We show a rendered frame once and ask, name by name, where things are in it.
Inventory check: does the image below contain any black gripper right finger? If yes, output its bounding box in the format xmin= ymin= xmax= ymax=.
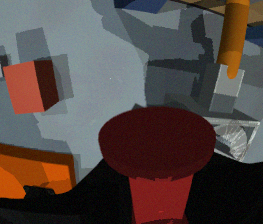
xmin=184 ymin=152 xmax=263 ymax=224

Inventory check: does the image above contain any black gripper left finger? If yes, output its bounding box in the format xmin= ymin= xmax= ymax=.
xmin=0 ymin=157 xmax=132 ymax=224

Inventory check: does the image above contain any blue rectangular frame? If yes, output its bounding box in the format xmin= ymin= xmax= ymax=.
xmin=114 ymin=0 xmax=263 ymax=47

